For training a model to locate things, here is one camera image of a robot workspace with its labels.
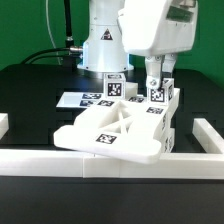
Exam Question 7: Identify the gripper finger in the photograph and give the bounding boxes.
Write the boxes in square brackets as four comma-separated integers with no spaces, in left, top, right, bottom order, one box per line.
[145,55,164,89]
[162,53,177,78]

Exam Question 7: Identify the white U-shaped obstacle fence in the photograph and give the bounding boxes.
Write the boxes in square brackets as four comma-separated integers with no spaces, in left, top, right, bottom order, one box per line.
[0,118,224,181]

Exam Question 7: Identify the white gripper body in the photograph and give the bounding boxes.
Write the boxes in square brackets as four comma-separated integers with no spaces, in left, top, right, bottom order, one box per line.
[118,0,198,57]

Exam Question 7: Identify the white sheet with tags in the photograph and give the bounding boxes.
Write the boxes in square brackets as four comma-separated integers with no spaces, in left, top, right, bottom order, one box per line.
[56,92,102,108]

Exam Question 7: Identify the white chair back frame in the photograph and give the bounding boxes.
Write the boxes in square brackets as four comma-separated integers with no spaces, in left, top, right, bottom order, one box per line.
[53,81,173,166]

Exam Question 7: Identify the black vertical cable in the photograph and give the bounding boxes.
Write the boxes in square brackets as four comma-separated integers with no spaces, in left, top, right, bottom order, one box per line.
[63,0,75,51]

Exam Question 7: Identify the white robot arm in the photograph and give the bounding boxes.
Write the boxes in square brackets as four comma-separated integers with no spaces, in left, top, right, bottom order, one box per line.
[78,0,198,89]

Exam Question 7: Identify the white block at left edge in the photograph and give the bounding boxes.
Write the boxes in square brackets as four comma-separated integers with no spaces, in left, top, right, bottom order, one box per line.
[0,113,9,139]

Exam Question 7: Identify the white chair seat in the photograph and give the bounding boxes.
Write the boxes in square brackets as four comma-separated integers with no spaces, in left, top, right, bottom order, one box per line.
[161,88,180,153]

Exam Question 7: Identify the white thin cable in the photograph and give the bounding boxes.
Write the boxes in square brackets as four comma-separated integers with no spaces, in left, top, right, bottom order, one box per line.
[45,0,63,66]

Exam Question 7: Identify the black cable thick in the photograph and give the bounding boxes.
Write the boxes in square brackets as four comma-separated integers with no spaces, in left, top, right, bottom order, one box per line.
[21,46,83,64]

